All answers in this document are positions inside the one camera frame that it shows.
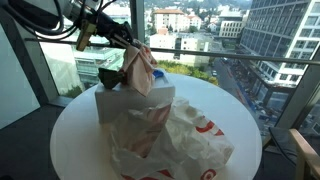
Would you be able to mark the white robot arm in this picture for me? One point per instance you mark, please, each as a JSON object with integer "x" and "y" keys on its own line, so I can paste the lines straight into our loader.
{"x": 33, "y": 10}

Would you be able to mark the white red plastic shopping bag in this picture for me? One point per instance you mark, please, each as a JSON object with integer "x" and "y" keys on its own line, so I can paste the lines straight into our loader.
{"x": 193, "y": 146}

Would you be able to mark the wooden chair with dark seat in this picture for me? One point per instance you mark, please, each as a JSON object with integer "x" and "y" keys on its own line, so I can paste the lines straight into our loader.
{"x": 305, "y": 156}

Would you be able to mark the wrist camera with tan mount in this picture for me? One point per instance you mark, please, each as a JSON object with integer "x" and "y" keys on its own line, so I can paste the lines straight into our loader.
{"x": 85, "y": 33}

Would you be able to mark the white plastic basket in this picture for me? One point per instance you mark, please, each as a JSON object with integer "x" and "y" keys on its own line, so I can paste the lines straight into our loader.
{"x": 133, "y": 100}

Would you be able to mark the blue soft object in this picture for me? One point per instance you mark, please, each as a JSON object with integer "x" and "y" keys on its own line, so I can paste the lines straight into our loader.
{"x": 158, "y": 74}

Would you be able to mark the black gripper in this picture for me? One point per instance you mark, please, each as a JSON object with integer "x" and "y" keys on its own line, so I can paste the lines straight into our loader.
{"x": 108, "y": 26}

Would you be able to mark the grey horizontal window railing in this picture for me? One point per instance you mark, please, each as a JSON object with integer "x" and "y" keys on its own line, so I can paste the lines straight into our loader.
{"x": 233, "y": 55}

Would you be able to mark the dark green plush toy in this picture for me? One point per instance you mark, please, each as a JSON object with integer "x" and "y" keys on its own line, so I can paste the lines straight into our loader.
{"x": 111, "y": 78}

